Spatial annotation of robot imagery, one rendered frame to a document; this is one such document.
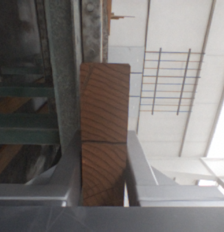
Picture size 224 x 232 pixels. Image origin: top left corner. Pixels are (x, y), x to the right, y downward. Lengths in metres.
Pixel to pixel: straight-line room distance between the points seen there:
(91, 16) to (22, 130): 0.33
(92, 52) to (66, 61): 0.05
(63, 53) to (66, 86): 0.05
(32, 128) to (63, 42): 0.28
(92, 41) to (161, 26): 6.35
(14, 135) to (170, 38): 6.44
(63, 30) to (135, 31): 6.21
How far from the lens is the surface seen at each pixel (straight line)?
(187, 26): 6.94
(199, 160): 8.91
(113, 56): 5.81
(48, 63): 1.01
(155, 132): 7.62
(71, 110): 0.31
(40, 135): 0.49
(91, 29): 0.32
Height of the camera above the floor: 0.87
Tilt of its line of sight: 1 degrees up
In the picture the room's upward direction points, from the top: 91 degrees clockwise
